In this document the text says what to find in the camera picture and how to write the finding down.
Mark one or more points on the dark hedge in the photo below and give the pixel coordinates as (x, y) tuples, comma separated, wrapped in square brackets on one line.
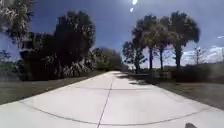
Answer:
[(190, 73)]

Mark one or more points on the dark clump of trees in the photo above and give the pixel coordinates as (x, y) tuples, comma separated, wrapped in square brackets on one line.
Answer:
[(66, 50)]

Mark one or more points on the robot's own part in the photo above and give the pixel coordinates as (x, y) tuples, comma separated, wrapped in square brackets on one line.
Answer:
[(190, 125)]

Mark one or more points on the bare tree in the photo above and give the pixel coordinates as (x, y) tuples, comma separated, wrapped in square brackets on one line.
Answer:
[(197, 56)]

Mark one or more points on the round leafy tree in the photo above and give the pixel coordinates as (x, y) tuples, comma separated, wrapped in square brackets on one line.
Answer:
[(106, 59)]

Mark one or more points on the pale concrete path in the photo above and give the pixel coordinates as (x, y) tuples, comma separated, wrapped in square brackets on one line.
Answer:
[(110, 103)]

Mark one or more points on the group of palm trees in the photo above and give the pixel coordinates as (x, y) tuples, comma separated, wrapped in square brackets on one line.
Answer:
[(176, 36)]

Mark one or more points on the dark grass verge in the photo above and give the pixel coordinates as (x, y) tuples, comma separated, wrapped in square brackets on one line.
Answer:
[(200, 93)]

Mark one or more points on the dark grass strip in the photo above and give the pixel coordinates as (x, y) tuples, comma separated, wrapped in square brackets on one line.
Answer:
[(20, 90)]

